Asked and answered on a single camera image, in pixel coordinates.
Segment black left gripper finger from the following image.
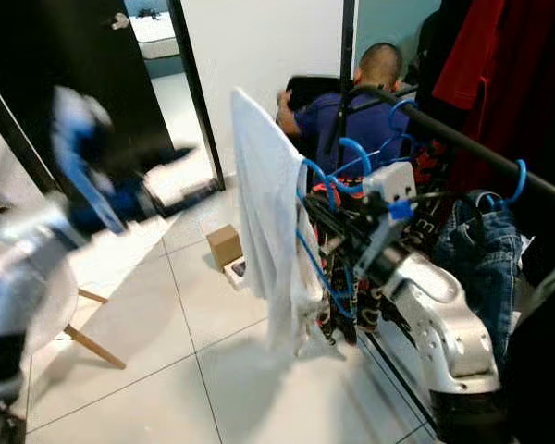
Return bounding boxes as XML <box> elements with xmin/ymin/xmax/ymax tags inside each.
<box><xmin>146</xmin><ymin>143</ymin><xmax>197</xmax><ymax>172</ymax></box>
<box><xmin>162</xmin><ymin>180</ymin><xmax>223</xmax><ymax>216</ymax></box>

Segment blue plastic hanger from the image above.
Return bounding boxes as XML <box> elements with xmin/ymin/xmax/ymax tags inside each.
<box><xmin>333</xmin><ymin>137</ymin><xmax>376</xmax><ymax>195</ymax></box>
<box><xmin>476</xmin><ymin>159</ymin><xmax>528</xmax><ymax>209</ymax></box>
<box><xmin>291</xmin><ymin>153</ymin><xmax>357</xmax><ymax>320</ymax></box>
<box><xmin>384</xmin><ymin>97</ymin><xmax>422</xmax><ymax>163</ymax></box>

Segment white printed t-shirt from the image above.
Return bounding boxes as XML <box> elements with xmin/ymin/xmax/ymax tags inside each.
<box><xmin>229</xmin><ymin>88</ymin><xmax>325</xmax><ymax>352</ymax></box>

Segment small cardboard box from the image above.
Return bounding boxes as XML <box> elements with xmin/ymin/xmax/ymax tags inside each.
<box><xmin>206</xmin><ymin>224</ymin><xmax>243</xmax><ymax>269</ymax></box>

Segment white console box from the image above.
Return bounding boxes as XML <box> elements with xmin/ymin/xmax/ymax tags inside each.
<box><xmin>225</xmin><ymin>259</ymin><xmax>246</xmax><ymax>290</ymax></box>

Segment person in blue shirt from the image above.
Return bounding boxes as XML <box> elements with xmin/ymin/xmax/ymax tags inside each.
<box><xmin>276</xmin><ymin>42</ymin><xmax>413</xmax><ymax>177</ymax></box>

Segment blue denim shorts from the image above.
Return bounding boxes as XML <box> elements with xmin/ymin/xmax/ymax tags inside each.
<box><xmin>439</xmin><ymin>190</ymin><xmax>524</xmax><ymax>362</ymax></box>

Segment black metal clothes rack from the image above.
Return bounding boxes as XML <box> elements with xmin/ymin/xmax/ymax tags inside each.
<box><xmin>333</xmin><ymin>0</ymin><xmax>555</xmax><ymax>444</ymax></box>

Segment black door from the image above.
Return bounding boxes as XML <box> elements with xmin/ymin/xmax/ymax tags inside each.
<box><xmin>0</xmin><ymin>0</ymin><xmax>177</xmax><ymax>186</ymax></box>

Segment black backpack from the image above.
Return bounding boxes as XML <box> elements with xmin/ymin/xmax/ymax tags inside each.
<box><xmin>412</xmin><ymin>9</ymin><xmax>454</xmax><ymax>84</ymax></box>

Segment red hanging garment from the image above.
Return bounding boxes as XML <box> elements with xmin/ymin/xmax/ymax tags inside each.
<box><xmin>435</xmin><ymin>0</ymin><xmax>555</xmax><ymax>195</ymax></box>

